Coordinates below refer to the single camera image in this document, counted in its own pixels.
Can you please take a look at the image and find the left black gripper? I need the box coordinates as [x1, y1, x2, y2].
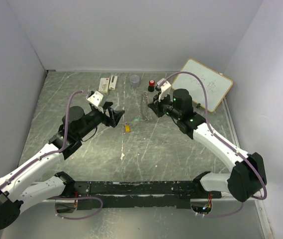
[77, 101, 125, 138]

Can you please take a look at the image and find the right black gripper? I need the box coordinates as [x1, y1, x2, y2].
[148, 90, 181, 120]

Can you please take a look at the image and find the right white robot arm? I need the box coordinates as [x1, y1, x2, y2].
[148, 89, 267, 202]

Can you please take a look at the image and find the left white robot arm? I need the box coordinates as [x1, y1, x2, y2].
[0, 102, 125, 230]

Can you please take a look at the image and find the green white staple box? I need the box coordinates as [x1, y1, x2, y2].
[98, 78, 110, 95]

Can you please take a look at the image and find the white stapler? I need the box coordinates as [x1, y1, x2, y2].
[109, 75, 118, 91]

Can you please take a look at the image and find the clear plastic clip jar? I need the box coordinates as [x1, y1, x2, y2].
[130, 75, 140, 88]

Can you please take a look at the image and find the white framed whiteboard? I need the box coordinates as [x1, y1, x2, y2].
[172, 59, 233, 112]

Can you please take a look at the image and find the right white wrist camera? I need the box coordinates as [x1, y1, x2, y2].
[156, 78, 172, 102]

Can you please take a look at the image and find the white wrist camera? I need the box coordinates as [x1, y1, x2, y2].
[156, 78, 172, 102]
[87, 91, 106, 113]

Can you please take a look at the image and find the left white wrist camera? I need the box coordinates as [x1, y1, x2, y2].
[87, 91, 106, 113]

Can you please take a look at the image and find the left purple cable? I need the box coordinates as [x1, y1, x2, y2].
[0, 90, 92, 229]

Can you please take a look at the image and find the purple cable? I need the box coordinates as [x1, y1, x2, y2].
[0, 90, 92, 229]
[161, 71, 268, 218]

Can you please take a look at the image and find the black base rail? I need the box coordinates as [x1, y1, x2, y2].
[59, 181, 221, 210]

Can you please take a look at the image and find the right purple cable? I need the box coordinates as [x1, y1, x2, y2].
[161, 71, 268, 218]

